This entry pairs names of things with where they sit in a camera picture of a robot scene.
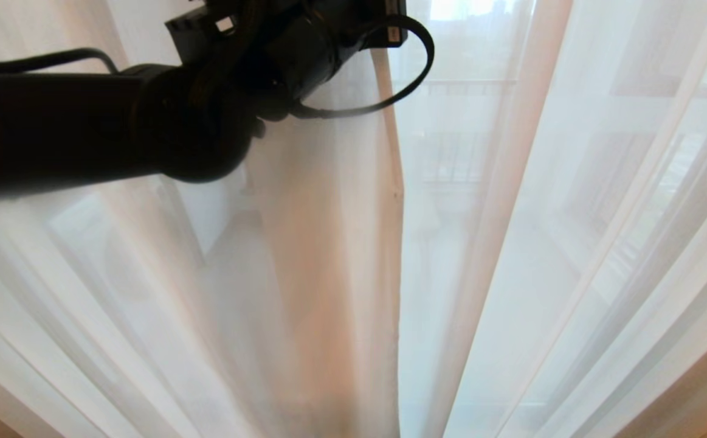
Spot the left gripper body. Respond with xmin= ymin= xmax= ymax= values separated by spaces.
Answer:
xmin=271 ymin=0 xmax=410 ymax=101

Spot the sheer white curtain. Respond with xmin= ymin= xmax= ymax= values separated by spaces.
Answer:
xmin=0 ymin=0 xmax=405 ymax=438
xmin=388 ymin=0 xmax=707 ymax=438

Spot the black cable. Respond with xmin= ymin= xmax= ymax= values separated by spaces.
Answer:
xmin=0 ymin=47 xmax=120 ymax=76
xmin=291 ymin=15 xmax=436 ymax=120

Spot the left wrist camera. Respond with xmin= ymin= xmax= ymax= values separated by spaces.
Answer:
xmin=165 ymin=0 xmax=250 ymax=64

